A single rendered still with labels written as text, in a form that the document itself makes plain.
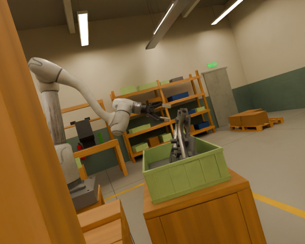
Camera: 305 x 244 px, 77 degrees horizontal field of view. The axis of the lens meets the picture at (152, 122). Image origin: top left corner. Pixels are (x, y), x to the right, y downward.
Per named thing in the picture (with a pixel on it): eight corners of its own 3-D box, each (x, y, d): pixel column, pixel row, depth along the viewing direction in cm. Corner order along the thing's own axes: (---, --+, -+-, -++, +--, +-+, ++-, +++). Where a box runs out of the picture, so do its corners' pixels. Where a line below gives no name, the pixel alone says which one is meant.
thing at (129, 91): (216, 131, 652) (198, 68, 643) (133, 163, 559) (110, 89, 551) (207, 132, 703) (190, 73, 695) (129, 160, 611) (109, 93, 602)
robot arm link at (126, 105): (135, 105, 148) (131, 120, 141) (115, 102, 148) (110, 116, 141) (134, 97, 139) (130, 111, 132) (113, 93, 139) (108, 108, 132)
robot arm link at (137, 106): (134, 98, 140) (143, 99, 140) (134, 107, 147) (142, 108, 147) (132, 106, 134) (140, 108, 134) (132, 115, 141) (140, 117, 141)
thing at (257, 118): (230, 130, 606) (226, 117, 604) (251, 123, 624) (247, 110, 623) (259, 131, 489) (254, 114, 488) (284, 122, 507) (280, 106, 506)
